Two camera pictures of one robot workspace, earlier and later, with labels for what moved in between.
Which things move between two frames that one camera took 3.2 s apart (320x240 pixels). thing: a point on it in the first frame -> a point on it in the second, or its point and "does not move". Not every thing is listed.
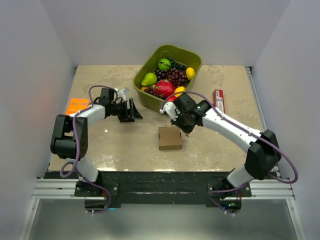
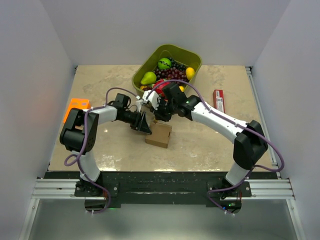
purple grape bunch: [176, 77] does not move
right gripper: [187, 129] -> [165, 118]
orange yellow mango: [180, 88] does not move
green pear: [149, 79] does not move
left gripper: [132, 112] -> [142, 125]
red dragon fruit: [164, 88] does not move
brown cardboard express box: [170, 138] -> [160, 133]
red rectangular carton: [218, 100] does not move
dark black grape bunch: [175, 64] does not move
